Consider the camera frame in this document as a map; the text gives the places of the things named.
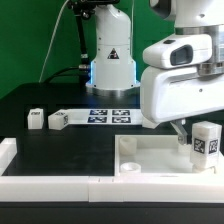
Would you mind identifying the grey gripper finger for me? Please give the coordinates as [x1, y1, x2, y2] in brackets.
[171, 119, 188, 145]

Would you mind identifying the black cable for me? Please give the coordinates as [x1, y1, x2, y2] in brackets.
[44, 66, 88, 84]

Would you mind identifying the white square tabletop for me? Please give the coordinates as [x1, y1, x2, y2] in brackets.
[114, 135, 224, 179]

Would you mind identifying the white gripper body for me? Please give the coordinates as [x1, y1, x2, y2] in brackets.
[140, 34, 224, 124]

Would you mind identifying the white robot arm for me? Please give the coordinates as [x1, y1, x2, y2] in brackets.
[86, 0, 224, 142]

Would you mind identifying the white cable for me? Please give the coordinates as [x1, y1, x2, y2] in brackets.
[38, 3, 70, 84]

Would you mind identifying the white U-shaped fence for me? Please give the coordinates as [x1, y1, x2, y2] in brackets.
[0, 138, 224, 203]

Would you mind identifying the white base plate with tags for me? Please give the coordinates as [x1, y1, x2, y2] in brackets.
[56, 108, 144, 127]

